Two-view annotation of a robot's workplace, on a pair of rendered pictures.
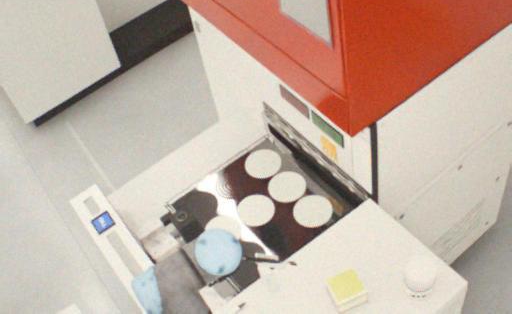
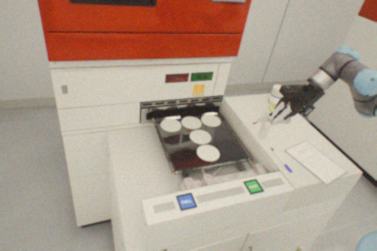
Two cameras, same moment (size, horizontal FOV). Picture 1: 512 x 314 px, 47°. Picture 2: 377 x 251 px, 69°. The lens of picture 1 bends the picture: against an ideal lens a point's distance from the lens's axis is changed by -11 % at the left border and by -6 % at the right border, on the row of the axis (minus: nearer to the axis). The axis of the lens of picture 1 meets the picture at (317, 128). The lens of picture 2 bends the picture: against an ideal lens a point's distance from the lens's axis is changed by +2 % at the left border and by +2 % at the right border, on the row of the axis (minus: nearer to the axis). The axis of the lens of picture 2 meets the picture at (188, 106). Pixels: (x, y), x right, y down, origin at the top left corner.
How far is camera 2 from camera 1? 155 cm
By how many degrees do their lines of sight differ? 59
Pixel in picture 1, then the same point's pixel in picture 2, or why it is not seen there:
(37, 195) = not seen: outside the picture
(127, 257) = (222, 194)
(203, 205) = (185, 155)
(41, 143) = not seen: outside the picture
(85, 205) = (160, 212)
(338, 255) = (250, 113)
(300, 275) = (258, 126)
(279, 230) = (217, 133)
